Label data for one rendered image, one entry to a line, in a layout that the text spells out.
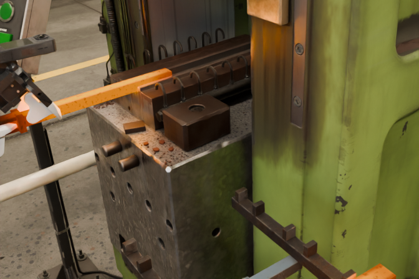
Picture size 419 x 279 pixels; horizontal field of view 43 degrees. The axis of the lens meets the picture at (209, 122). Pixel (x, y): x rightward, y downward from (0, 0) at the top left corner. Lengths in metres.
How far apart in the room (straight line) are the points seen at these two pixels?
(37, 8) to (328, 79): 0.86
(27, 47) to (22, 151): 2.06
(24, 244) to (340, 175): 1.69
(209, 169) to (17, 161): 1.99
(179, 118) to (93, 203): 1.51
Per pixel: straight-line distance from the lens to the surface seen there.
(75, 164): 1.62
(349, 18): 0.84
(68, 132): 3.15
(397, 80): 0.96
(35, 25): 1.49
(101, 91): 1.14
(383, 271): 0.77
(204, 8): 1.46
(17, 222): 2.54
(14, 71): 1.03
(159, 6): 1.38
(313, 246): 0.80
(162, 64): 1.29
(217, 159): 1.09
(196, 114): 1.06
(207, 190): 1.11
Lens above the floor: 1.48
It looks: 29 degrees down
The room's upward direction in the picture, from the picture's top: 3 degrees counter-clockwise
